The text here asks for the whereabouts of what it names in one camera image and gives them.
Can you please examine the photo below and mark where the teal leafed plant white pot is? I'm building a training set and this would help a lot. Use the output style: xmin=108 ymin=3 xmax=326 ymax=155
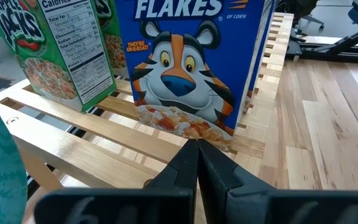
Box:
xmin=0 ymin=64 xmax=28 ymax=224

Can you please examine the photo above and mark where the black office chair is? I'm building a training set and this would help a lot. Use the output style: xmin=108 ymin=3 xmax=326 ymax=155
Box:
xmin=275 ymin=0 xmax=326 ymax=32

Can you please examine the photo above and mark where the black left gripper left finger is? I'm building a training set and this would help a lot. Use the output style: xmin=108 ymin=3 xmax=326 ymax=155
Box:
xmin=34 ymin=138 xmax=200 ymax=224

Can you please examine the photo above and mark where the wooden slatted shelf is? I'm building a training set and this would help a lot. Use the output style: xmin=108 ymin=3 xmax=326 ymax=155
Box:
xmin=0 ymin=11 xmax=295 ymax=224

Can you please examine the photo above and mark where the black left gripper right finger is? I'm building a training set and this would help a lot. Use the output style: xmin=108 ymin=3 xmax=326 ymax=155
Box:
xmin=197 ymin=138 xmax=358 ymax=224

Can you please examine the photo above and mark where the blue Frosted Flakes cereal box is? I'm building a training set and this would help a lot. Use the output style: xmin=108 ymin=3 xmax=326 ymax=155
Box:
xmin=246 ymin=0 xmax=278 ymax=110
xmin=114 ymin=0 xmax=275 ymax=152

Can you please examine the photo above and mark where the green Apple Jacks cereal box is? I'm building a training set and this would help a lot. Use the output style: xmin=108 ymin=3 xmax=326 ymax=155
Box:
xmin=0 ymin=0 xmax=118 ymax=113
xmin=94 ymin=0 xmax=131 ymax=79

